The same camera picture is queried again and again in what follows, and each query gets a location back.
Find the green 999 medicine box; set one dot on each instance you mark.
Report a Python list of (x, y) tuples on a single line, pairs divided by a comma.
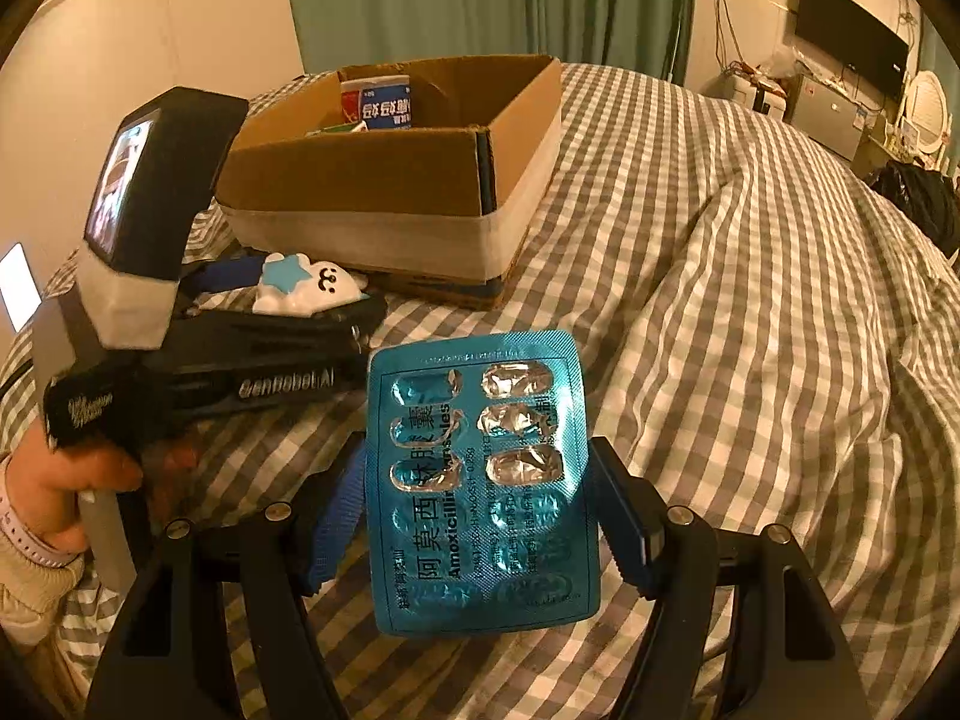
[(345, 127)]

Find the beige sleeve forearm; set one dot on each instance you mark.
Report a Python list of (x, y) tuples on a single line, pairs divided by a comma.
[(32, 595)]

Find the silver mini fridge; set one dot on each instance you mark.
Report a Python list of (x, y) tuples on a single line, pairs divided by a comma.
[(825, 115)]

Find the green curtain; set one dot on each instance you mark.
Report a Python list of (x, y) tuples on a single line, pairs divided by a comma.
[(650, 36), (934, 55)]

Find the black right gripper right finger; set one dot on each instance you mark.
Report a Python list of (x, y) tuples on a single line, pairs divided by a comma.
[(784, 656)]

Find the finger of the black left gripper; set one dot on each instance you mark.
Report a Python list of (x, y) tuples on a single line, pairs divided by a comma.
[(221, 276)]

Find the white wristband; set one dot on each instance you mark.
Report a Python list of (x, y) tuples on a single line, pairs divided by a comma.
[(27, 543)]

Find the left hand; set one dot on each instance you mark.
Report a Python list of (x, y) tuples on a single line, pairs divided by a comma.
[(43, 484)]

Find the brown cardboard box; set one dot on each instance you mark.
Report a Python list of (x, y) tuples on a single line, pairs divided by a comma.
[(440, 210)]

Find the grey checkered bed duvet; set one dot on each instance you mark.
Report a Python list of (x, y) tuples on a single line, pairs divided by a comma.
[(762, 336)]

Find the teal amoxicillin blister pack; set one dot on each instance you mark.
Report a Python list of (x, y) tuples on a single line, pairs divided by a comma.
[(476, 498)]

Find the phone on gripper mount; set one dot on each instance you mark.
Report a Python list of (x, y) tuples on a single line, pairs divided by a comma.
[(120, 204)]

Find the white oval vanity mirror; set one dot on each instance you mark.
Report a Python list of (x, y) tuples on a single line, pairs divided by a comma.
[(924, 120)]

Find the black backpack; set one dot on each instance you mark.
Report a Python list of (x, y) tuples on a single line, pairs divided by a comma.
[(925, 197)]

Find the glowing white screen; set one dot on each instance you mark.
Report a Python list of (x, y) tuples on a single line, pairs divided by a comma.
[(20, 294)]

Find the black wall television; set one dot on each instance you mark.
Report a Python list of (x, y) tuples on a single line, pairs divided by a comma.
[(859, 41)]

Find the red blue medicine box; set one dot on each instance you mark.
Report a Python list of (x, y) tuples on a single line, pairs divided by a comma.
[(377, 102)]

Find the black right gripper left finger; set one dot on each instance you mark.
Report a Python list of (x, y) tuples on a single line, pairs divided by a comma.
[(168, 655)]

